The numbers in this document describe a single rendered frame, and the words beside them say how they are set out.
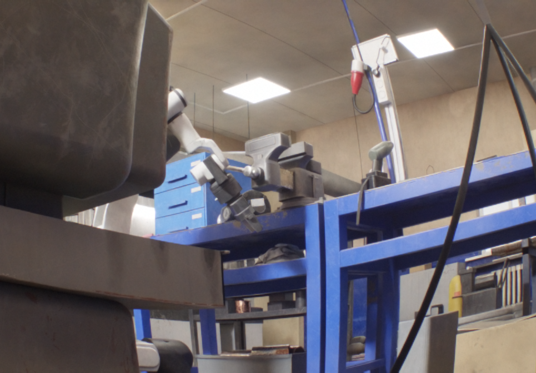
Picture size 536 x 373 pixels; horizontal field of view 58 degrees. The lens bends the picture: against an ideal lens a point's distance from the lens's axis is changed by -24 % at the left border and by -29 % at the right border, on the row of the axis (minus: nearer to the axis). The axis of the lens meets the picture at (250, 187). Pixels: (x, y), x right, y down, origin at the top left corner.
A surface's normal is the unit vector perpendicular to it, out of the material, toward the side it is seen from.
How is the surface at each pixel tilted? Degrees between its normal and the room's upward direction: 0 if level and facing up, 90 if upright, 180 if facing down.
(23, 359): 90
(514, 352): 90
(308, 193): 88
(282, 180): 90
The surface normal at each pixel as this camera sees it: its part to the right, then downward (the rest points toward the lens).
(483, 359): -0.70, -0.15
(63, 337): 0.76, -0.19
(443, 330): 0.61, -0.22
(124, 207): 0.57, 0.21
